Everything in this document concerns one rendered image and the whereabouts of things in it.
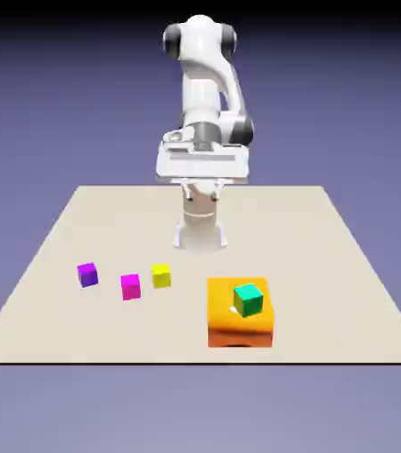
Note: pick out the small yellow cube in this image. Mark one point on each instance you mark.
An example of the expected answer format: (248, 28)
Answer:
(161, 275)

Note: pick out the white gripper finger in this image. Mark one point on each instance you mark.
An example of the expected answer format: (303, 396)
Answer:
(216, 191)
(187, 191)

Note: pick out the small purple cube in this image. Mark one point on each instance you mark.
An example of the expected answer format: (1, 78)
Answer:
(87, 274)

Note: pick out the small green cube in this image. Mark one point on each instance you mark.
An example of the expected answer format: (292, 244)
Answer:
(248, 300)

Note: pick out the small magenta cube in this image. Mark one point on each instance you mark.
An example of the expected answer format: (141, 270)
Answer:
(130, 287)

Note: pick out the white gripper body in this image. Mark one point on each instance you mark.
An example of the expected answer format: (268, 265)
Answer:
(202, 164)

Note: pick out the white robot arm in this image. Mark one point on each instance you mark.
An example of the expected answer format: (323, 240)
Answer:
(203, 63)

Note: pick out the large orange box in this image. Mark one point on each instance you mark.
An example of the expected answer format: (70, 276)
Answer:
(239, 324)

